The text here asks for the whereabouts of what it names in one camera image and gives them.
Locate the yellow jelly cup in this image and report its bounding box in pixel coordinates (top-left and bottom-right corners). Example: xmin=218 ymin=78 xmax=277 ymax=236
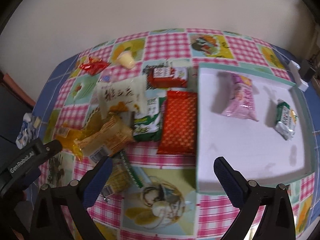
xmin=117 ymin=51 xmax=136 ymax=69

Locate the black power adapter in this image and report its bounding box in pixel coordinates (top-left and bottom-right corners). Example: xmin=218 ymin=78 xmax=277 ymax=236
xmin=298 ymin=59 xmax=316 ymax=82

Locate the red patterned snack packet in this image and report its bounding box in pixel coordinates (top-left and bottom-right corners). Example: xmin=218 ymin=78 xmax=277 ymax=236
xmin=157 ymin=90 xmax=197 ymax=155

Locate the white tray green rim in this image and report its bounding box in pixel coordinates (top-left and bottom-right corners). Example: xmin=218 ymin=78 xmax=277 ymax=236
xmin=196 ymin=63 xmax=316 ymax=194

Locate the crumpled blue white wrapper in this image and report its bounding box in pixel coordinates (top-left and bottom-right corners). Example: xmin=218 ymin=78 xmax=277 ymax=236
xmin=16 ymin=113 xmax=41 ymax=150

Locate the red white chocolate packet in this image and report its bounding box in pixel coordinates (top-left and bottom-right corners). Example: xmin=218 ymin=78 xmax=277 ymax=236
xmin=143 ymin=64 xmax=188 ymax=88

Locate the green white cracker packet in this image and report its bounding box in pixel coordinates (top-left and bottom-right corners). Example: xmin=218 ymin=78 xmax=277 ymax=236
xmin=274 ymin=99 xmax=298 ymax=140

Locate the cream rice cracker packet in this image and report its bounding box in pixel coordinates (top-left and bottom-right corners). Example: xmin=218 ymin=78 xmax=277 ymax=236
xmin=96 ymin=75 xmax=148 ymax=119

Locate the green mung bean biscuit packet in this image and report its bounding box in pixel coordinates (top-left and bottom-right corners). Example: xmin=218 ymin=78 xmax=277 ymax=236
xmin=132 ymin=97 xmax=166 ymax=142

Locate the red crinkled candy wrapper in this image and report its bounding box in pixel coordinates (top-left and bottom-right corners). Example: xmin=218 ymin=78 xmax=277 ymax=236
xmin=79 ymin=57 xmax=110 ymax=76

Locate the pink checkered picture tablecloth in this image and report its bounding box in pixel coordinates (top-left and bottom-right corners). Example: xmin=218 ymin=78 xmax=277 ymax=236
xmin=24 ymin=28 xmax=316 ymax=240

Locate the green gold small packet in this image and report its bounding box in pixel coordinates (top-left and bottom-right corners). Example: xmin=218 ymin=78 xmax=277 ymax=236
xmin=101 ymin=150 xmax=144 ymax=199

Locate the yellow transparent snack packet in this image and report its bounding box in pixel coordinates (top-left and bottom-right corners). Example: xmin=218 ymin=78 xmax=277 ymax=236
xmin=55 ymin=107 xmax=104 ymax=160

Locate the pink snack packet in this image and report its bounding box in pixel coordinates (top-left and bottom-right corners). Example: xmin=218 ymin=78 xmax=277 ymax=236
xmin=221 ymin=73 xmax=258 ymax=121

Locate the orange striped wafer packet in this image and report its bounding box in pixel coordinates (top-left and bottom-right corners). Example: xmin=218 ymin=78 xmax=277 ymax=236
xmin=74 ymin=115 xmax=135 ymax=164

